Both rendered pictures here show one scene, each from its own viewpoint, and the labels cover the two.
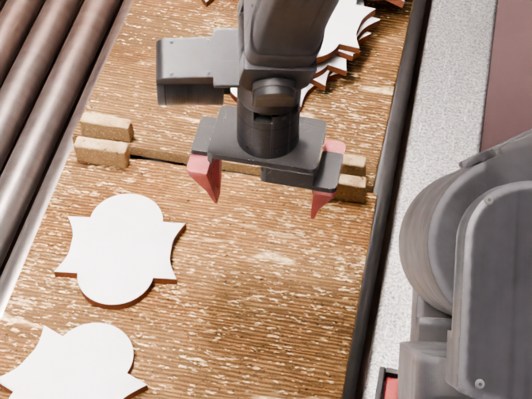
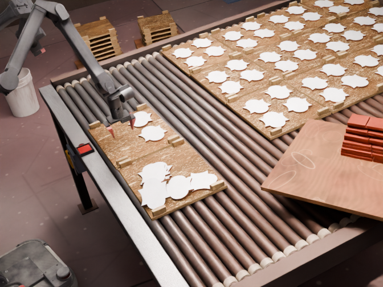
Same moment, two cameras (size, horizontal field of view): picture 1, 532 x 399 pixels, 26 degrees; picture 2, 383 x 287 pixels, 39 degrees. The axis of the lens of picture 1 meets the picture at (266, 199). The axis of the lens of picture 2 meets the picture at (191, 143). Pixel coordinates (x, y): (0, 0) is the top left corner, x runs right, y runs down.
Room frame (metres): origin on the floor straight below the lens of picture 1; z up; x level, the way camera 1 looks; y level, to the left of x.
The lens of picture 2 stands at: (2.71, -0.91, 2.36)
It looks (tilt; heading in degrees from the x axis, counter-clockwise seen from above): 34 degrees down; 147
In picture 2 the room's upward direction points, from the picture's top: 10 degrees counter-clockwise
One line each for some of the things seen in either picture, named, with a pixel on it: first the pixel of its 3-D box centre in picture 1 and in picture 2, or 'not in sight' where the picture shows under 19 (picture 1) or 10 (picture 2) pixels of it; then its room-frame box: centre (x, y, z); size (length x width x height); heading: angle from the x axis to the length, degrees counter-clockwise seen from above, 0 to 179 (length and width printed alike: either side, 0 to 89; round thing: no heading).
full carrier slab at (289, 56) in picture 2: not in sight; (286, 56); (0.71, 1.14, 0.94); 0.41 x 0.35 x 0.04; 168
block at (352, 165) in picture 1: (339, 165); (125, 163); (0.86, -0.08, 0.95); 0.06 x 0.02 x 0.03; 77
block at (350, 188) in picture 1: (340, 186); (122, 160); (0.82, -0.08, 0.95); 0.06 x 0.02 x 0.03; 79
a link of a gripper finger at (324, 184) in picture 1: (302, 180); (114, 128); (0.73, -0.03, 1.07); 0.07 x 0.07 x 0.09; 79
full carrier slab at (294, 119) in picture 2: not in sight; (276, 106); (1.05, 0.70, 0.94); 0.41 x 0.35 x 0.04; 168
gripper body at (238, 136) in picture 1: (267, 122); (117, 112); (0.74, 0.00, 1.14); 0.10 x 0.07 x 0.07; 79
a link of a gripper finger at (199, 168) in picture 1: (230, 169); (127, 122); (0.74, 0.03, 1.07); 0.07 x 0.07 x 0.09; 79
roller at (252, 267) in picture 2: not in sight; (151, 149); (0.79, 0.10, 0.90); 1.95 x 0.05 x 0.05; 168
